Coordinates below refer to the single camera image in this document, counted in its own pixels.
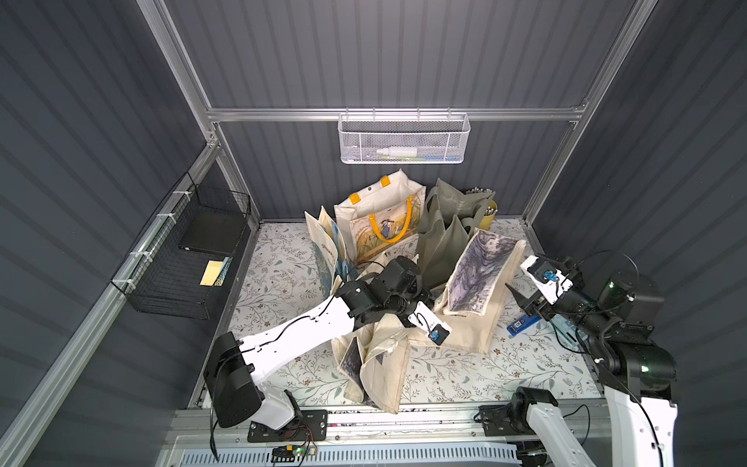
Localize cream tote with purple print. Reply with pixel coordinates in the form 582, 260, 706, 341
416, 230, 527, 354

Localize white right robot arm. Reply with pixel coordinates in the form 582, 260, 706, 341
515, 256, 677, 466

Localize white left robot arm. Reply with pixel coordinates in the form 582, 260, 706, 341
203, 256, 451, 430

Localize cream tote bag front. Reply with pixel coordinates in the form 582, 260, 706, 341
332, 313, 410, 414

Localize olive green canvas bag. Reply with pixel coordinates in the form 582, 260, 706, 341
416, 178, 495, 289

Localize blue black marker device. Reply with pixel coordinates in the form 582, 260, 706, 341
507, 315, 542, 337

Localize teal calculator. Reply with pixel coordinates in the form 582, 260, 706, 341
554, 328, 587, 354

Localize cream tote blue print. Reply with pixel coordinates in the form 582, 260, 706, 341
305, 206, 357, 297

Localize yellow pencil cup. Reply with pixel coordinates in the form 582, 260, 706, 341
480, 200, 497, 231

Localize bundle of pencils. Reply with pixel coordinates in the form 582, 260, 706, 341
464, 187, 494, 197

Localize white tube in basket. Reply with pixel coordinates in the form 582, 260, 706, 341
377, 147, 418, 160

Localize small green circuit board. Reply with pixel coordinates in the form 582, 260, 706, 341
270, 445, 307, 465

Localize yellow sticky notepad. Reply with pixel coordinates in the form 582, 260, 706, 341
200, 261, 224, 287

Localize black notebook in basket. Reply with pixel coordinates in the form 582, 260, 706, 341
178, 210, 247, 256

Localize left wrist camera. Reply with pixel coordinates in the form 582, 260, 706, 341
408, 302, 451, 346

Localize cream tote yellow handles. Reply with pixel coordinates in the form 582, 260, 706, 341
334, 170, 426, 264

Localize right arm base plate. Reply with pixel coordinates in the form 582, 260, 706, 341
473, 404, 521, 437

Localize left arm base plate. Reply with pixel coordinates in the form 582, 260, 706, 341
247, 410, 329, 444

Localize white wire wall basket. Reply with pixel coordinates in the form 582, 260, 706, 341
338, 111, 472, 165

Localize black wire wall basket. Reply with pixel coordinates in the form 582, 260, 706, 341
112, 179, 252, 320

